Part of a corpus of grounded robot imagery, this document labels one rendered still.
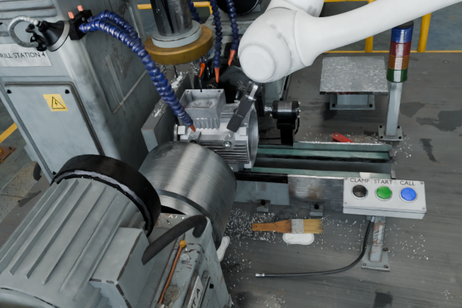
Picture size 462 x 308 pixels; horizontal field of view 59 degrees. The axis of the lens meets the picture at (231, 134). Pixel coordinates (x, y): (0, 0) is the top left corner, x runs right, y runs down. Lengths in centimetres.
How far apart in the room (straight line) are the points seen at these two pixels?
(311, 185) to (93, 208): 72
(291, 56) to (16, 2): 61
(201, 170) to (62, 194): 37
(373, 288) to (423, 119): 73
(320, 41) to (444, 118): 98
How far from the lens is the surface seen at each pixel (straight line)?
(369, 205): 95
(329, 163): 128
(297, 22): 74
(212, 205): 90
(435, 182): 139
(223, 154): 115
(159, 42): 105
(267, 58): 71
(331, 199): 123
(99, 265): 59
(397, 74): 138
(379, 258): 115
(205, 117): 114
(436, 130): 159
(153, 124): 111
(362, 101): 167
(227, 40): 143
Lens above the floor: 175
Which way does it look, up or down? 37 degrees down
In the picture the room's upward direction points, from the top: 10 degrees counter-clockwise
